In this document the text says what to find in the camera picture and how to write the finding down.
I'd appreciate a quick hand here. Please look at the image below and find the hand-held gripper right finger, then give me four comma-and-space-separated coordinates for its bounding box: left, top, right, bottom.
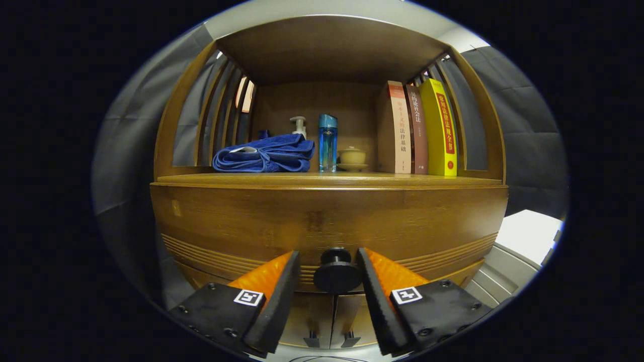
356, 247, 494, 357

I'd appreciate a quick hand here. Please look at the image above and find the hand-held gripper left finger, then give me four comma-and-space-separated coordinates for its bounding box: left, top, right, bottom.
169, 250, 301, 358

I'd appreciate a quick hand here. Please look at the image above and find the black round drawer knob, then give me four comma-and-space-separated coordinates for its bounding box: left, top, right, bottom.
313, 247, 364, 295

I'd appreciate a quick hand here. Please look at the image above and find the wooden drawer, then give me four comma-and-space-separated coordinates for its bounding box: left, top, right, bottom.
150, 182, 510, 295

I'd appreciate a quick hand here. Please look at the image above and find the wooden cabinet door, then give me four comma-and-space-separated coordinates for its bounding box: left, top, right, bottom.
279, 292, 335, 349
330, 294, 378, 349

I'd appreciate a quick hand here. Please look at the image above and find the wooden countertop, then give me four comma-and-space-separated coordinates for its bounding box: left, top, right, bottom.
157, 172, 504, 189

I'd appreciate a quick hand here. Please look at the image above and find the wooden cabinet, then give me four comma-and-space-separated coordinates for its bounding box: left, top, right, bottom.
150, 14, 510, 350

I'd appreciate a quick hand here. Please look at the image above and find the beige lidded teacup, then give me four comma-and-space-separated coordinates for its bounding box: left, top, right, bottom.
336, 146, 369, 172

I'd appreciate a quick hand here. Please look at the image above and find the blue folded towel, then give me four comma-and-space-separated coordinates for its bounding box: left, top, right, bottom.
212, 133, 315, 173

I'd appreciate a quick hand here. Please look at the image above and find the blue glass bottle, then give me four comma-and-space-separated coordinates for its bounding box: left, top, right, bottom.
318, 114, 338, 173

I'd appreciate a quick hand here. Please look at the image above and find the white table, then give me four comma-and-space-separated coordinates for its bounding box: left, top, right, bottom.
465, 209, 564, 307

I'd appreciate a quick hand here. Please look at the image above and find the brown book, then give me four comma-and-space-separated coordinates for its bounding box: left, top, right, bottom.
406, 84, 429, 175

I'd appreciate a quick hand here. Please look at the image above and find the orange and white book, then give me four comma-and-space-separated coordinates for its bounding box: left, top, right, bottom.
377, 80, 412, 174

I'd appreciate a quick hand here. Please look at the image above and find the yellow book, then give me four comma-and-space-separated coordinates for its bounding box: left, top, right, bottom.
419, 78, 458, 177

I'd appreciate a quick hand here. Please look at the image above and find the black floor cable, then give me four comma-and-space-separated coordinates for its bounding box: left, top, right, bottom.
289, 355, 370, 362

